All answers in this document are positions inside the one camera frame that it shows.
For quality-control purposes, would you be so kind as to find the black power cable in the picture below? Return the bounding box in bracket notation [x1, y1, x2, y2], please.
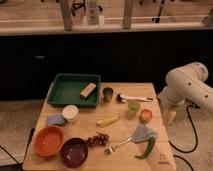
[168, 104, 200, 171]

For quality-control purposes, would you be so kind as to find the green chili pepper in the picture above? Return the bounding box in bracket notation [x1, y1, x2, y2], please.
[135, 137, 156, 160]

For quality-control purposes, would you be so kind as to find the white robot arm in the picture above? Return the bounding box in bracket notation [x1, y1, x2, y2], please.
[157, 62, 213, 125]

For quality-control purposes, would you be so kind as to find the white round container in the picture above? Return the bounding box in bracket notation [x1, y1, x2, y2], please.
[62, 105, 78, 123]

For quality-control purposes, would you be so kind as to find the blue grey cloth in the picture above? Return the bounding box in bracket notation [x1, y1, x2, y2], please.
[131, 124, 158, 143]

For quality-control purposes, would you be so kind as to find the wooden block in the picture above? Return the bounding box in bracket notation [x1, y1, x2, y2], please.
[80, 83, 96, 98]

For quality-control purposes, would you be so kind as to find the red orange bowl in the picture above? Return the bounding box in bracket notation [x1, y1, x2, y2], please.
[33, 125, 64, 157]

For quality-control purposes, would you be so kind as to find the light green cup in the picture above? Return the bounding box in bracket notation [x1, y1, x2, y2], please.
[126, 100, 140, 117]

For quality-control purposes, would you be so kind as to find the bunch of red grapes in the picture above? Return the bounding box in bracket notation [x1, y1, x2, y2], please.
[85, 133, 109, 147]

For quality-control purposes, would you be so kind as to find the green plastic tray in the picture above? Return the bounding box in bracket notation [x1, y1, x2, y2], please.
[46, 74, 101, 108]

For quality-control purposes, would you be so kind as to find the dark purple bowl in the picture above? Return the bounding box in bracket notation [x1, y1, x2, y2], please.
[60, 138, 88, 168]

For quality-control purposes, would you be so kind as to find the left wooden post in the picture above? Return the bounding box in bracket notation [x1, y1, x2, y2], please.
[59, 0, 72, 31]

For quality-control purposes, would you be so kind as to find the yellow banana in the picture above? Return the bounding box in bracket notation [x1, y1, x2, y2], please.
[96, 115, 120, 127]

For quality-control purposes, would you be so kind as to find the white handled brush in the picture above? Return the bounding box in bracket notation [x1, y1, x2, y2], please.
[117, 94, 154, 102]

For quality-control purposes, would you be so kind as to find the silver fork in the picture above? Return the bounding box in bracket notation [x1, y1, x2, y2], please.
[104, 138, 131, 155]

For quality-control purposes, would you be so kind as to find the right wooden post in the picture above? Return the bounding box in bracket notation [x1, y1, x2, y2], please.
[122, 0, 133, 29]

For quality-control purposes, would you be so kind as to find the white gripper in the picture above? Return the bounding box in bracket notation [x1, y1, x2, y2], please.
[157, 87, 184, 125]

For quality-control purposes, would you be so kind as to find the blue sponge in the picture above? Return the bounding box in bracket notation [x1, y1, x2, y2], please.
[47, 114, 66, 125]

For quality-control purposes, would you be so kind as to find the wooden post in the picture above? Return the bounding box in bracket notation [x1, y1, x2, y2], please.
[122, 0, 133, 29]
[59, 0, 72, 31]

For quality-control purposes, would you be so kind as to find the dark metal cup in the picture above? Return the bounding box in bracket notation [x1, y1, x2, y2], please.
[103, 87, 114, 103]

